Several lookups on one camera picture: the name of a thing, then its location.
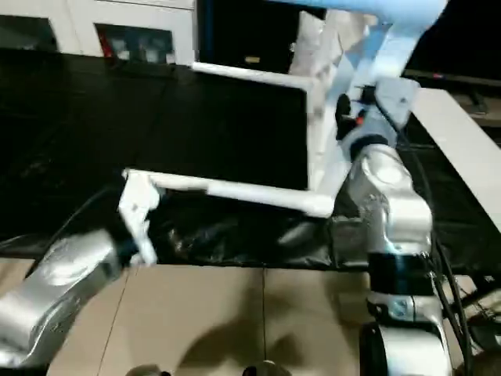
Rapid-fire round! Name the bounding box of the grey cushion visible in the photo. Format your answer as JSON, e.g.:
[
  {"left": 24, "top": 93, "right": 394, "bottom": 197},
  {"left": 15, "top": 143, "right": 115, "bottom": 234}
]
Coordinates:
[{"left": 291, "top": 9, "right": 341, "bottom": 79}]

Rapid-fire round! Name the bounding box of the black bar with red mark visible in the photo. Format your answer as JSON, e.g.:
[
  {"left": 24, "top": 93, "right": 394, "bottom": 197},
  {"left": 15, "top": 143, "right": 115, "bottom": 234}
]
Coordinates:
[{"left": 402, "top": 69, "right": 501, "bottom": 85}]

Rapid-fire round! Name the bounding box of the white flat board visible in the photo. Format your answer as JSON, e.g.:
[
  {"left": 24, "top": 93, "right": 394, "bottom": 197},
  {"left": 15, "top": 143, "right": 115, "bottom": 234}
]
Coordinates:
[{"left": 414, "top": 88, "right": 501, "bottom": 240}]

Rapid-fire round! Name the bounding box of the tall black cabinet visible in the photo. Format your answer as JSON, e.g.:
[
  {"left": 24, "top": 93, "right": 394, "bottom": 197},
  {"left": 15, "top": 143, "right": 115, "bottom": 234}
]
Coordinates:
[{"left": 195, "top": 0, "right": 302, "bottom": 75}]

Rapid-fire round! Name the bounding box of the black metal bench leg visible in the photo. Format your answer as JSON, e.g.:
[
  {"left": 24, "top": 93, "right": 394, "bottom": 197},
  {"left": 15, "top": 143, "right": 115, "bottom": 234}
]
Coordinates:
[{"left": 456, "top": 287, "right": 501, "bottom": 314}]

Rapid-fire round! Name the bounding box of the black work mat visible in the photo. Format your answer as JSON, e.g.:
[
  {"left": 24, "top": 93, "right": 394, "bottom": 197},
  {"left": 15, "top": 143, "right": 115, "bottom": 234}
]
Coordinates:
[{"left": 0, "top": 49, "right": 501, "bottom": 275}]

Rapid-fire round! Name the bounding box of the red box in cabinet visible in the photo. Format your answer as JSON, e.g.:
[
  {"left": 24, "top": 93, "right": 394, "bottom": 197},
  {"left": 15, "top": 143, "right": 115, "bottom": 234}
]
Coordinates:
[{"left": 99, "top": 33, "right": 114, "bottom": 59}]

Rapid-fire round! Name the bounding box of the dark robot foot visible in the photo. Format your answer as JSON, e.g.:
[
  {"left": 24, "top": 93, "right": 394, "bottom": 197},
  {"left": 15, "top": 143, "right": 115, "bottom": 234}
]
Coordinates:
[
  {"left": 244, "top": 360, "right": 289, "bottom": 376},
  {"left": 128, "top": 363, "right": 169, "bottom": 376}
]

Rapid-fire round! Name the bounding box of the white cabinet with glass doors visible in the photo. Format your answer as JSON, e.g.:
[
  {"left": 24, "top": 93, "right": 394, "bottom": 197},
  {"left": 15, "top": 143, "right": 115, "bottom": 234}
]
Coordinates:
[{"left": 0, "top": 0, "right": 199, "bottom": 66}]

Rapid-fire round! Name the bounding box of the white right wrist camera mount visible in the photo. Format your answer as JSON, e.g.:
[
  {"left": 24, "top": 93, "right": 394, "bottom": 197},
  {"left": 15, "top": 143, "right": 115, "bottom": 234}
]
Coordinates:
[{"left": 344, "top": 77, "right": 420, "bottom": 152}]

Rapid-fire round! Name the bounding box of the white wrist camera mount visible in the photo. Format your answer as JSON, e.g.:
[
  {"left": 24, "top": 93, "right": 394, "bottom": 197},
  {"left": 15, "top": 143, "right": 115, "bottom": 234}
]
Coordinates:
[
  {"left": 344, "top": 77, "right": 420, "bottom": 152},
  {"left": 118, "top": 172, "right": 162, "bottom": 266}
]

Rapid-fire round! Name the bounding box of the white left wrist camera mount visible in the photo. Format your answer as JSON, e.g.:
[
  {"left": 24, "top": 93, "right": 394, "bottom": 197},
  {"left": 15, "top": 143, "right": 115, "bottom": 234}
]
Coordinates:
[{"left": 118, "top": 172, "right": 162, "bottom": 266}]

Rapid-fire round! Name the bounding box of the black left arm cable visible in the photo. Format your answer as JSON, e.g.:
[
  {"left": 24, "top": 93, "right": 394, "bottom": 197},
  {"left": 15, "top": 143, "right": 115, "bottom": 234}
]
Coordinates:
[{"left": 38, "top": 186, "right": 123, "bottom": 259}]

